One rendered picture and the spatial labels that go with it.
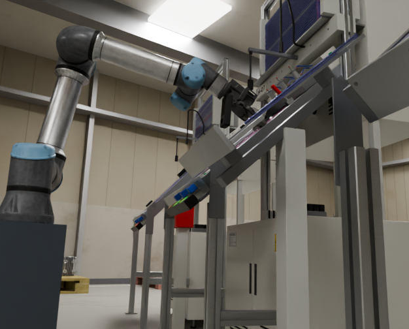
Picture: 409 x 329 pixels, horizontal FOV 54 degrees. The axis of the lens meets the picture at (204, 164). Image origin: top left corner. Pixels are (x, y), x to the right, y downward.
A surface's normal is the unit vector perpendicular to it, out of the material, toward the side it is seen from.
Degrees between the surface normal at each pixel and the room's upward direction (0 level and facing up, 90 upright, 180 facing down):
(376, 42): 90
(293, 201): 90
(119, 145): 90
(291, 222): 90
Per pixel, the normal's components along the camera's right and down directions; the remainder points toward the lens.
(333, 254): 0.27, -0.19
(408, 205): -0.81, -0.15
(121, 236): 0.58, -0.15
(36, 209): 0.70, -0.41
